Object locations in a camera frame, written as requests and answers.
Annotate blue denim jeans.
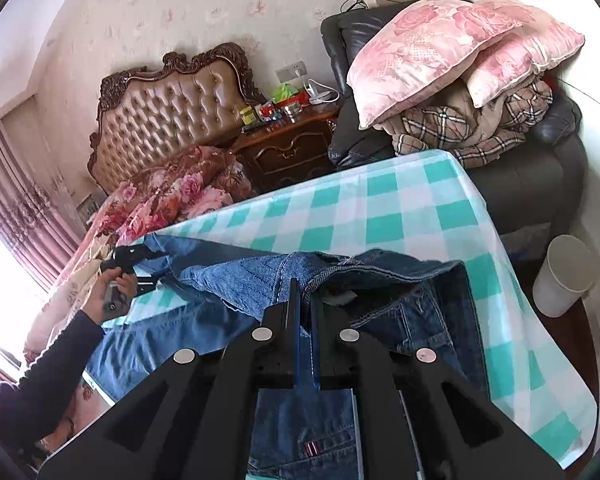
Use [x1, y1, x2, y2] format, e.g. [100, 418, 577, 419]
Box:
[86, 234, 489, 479]

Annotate large pink floral pillow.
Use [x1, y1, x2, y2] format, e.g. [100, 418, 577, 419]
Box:
[347, 0, 522, 130]

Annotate white charger with cable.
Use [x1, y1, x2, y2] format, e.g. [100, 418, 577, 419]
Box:
[303, 78, 340, 105]

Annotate pink window curtain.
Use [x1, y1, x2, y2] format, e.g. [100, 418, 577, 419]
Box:
[0, 120, 88, 386]

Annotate floral red pink bedding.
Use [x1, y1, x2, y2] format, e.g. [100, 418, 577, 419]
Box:
[23, 146, 254, 364]

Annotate green bag on nightstand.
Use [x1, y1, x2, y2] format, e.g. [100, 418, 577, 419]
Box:
[271, 82, 299, 104]

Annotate wall power socket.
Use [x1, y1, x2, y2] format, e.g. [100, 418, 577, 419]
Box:
[275, 61, 308, 84]

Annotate person's left hand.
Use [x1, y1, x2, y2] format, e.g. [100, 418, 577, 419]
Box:
[82, 268, 137, 325]

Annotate yellow green jar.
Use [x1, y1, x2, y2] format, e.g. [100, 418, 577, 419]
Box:
[239, 105, 259, 126]

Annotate smaller pink floral pillow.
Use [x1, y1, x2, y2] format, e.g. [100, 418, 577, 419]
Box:
[463, 0, 585, 108]

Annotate dark blue sleeved forearm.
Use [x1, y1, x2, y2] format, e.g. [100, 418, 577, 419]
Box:
[0, 312, 104, 451]

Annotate red box on nightstand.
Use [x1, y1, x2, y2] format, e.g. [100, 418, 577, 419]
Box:
[257, 101, 283, 122]

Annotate white waste bin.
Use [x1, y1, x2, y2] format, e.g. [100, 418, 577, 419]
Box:
[532, 234, 600, 318]

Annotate black leather armchair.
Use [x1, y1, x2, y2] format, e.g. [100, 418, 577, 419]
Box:
[321, 2, 588, 235]

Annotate beige plaid blanket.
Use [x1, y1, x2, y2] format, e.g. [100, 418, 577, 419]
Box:
[376, 76, 554, 169]

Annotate tufted leather carved headboard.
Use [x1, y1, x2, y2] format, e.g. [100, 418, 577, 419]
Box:
[87, 42, 265, 194]

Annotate dark wooden nightstand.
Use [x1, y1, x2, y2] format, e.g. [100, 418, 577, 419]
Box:
[230, 104, 340, 194]

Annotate green white checkered tablecloth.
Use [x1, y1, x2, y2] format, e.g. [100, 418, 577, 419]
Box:
[168, 151, 597, 467]

